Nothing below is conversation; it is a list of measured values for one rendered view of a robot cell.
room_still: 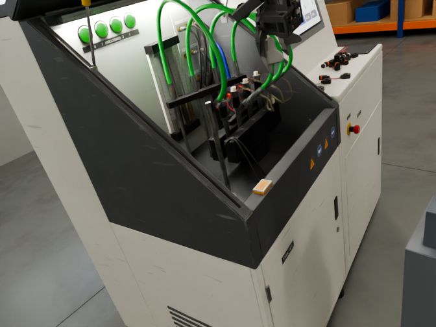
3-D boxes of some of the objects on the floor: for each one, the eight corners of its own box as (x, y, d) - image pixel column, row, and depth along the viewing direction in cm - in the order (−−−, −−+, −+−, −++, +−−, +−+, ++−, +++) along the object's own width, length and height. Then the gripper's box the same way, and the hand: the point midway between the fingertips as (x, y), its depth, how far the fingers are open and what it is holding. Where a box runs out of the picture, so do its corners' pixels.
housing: (170, 358, 158) (8, 1, 88) (129, 334, 174) (-37, 15, 104) (294, 188, 253) (263, -50, 182) (259, 182, 269) (218, -38, 198)
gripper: (268, -5, 68) (287, 84, 82) (303, -38, 73) (316, 51, 88) (234, -5, 73) (258, 78, 88) (270, -35, 79) (287, 48, 93)
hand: (276, 60), depth 89 cm, fingers open, 7 cm apart
